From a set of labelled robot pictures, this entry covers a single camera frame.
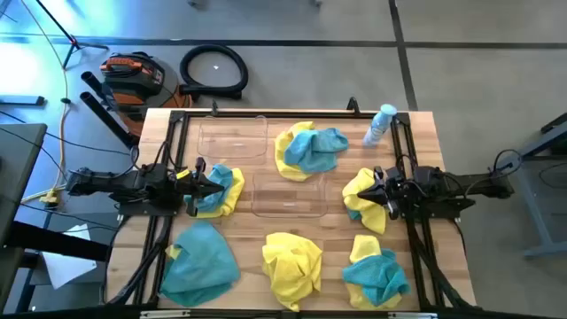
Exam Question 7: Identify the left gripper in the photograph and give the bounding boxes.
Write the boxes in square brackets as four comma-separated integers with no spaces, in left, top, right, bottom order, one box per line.
[167,157,225,218]

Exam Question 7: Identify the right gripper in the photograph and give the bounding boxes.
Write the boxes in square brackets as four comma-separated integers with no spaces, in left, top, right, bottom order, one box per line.
[356,166,416,222]

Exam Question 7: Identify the teal cloth behind bin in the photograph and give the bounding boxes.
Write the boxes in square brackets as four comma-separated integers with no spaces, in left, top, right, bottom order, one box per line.
[197,114,269,166]

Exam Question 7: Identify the light blue spray bottle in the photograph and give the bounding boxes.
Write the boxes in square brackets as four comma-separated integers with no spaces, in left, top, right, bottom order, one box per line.
[361,103,399,148]

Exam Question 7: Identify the clear plastic basket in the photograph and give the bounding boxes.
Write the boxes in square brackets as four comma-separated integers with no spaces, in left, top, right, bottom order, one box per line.
[251,170,329,219]

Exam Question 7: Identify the black vacuum tube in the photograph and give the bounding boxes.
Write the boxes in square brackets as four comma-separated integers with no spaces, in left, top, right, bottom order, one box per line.
[81,70,117,112]
[79,91,138,150]

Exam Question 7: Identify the orange black shop vacuum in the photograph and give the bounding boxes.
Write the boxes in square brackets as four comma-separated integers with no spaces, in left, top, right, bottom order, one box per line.
[99,51,194,138]

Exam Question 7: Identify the yellow power plug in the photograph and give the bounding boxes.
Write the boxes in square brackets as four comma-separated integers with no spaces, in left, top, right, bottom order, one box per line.
[39,188,61,207]

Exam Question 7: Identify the white paper sheet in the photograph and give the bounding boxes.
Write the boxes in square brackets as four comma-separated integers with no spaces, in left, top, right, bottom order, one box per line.
[42,223,98,290]

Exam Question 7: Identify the blue-grey metal stand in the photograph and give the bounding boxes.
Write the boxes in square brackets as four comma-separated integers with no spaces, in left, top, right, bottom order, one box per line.
[502,113,567,259]

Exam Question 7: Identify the black desk crossbar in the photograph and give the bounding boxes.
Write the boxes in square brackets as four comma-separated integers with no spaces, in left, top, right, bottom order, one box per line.
[0,220,112,262]

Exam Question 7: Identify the grey desk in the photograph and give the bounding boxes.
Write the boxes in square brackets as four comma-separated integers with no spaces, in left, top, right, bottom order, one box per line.
[0,122,49,249]

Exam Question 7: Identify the black tripod stand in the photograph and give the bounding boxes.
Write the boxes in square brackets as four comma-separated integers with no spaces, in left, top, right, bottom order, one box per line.
[35,0,110,70]

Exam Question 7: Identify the dark metal floor bar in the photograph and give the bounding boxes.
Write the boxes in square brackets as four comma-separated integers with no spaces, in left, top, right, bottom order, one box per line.
[0,95,46,107]

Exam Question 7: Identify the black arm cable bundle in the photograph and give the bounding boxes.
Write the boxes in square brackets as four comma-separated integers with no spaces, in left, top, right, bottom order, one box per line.
[405,219,478,309]
[99,216,174,307]

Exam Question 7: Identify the black aluminium table frame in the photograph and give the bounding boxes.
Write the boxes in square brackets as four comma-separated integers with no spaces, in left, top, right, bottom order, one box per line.
[132,109,478,314]

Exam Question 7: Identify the silver metal bracket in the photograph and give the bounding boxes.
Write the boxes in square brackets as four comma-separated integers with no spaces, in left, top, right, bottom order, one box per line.
[140,309,191,319]
[388,311,439,319]

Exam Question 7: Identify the black vacuum hose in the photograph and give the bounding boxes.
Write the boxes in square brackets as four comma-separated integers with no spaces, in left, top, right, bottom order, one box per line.
[179,43,250,101]

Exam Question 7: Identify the yellow cable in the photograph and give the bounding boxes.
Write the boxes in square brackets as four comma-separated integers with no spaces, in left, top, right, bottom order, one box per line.
[19,0,72,196]

